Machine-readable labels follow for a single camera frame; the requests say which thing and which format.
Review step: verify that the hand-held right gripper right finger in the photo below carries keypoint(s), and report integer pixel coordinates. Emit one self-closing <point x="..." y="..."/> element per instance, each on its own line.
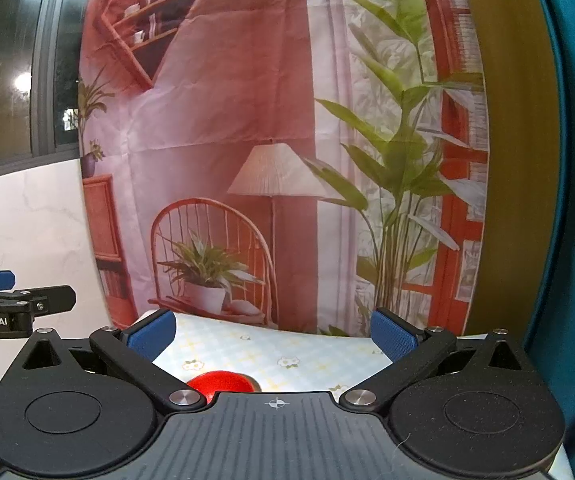
<point x="392" y="337"/>

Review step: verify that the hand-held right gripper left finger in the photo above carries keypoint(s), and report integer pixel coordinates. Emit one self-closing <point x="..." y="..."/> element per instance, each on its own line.
<point x="152" y="336"/>

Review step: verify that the small red bowl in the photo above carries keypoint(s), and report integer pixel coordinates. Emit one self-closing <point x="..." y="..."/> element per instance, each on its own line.
<point x="220" y="382"/>

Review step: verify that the floral tablecloth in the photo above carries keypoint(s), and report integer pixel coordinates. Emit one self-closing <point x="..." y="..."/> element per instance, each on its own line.
<point x="277" y="350"/>

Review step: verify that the printed backdrop cloth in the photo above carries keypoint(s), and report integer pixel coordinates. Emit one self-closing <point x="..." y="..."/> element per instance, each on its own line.
<point x="247" y="110"/>

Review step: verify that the dark window with frame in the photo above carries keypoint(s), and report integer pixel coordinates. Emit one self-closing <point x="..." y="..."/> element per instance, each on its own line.
<point x="12" y="60"/>

